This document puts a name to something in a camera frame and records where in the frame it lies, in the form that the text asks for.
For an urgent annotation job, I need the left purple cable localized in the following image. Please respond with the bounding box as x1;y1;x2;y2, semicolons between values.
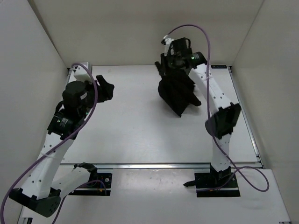
0;62;98;224

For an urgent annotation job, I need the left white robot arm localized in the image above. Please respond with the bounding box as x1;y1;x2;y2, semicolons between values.
9;75;114;217

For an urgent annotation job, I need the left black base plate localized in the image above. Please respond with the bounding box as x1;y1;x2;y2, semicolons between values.
69;169;113;196

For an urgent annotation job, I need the silver aluminium front rail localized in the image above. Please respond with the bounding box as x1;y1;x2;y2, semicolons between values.
59;163;262;170

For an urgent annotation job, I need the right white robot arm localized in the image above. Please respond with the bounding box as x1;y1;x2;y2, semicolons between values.
155;36;241;189

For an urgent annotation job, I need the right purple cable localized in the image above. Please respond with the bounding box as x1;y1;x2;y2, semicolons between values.
167;24;270;192

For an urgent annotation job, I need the black pleated skirt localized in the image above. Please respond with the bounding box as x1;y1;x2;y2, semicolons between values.
158;69;201;117

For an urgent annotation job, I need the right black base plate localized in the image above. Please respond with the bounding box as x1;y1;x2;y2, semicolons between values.
183;173;241;198

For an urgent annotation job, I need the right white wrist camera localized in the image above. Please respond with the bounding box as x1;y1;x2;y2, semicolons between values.
161;35;174;56

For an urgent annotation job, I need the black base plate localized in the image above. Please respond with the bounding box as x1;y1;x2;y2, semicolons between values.
69;169;113;196
183;173;241;198

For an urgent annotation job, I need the purple cable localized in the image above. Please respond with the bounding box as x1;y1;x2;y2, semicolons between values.
0;62;98;224
167;24;270;192

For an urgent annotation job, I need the right blue corner label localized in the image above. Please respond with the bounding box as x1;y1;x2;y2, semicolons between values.
211;65;227;69

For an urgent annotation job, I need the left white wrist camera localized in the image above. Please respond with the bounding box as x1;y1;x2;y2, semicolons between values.
71;62;92;83

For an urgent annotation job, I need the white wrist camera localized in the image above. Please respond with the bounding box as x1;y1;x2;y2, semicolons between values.
71;62;92;83
161;35;174;56

